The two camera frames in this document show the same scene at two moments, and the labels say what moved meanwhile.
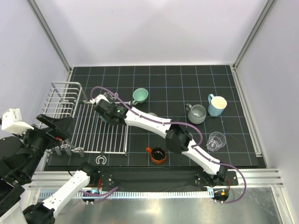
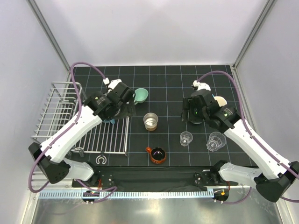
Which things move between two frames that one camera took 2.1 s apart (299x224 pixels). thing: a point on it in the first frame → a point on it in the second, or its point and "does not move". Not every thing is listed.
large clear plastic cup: (216, 140) does not move
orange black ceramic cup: (158, 154) does not move
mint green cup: (139, 95) does not move
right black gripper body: (109, 119) → (196, 114)
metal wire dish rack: (91, 134) does not move
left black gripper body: (57, 131) → (125, 110)
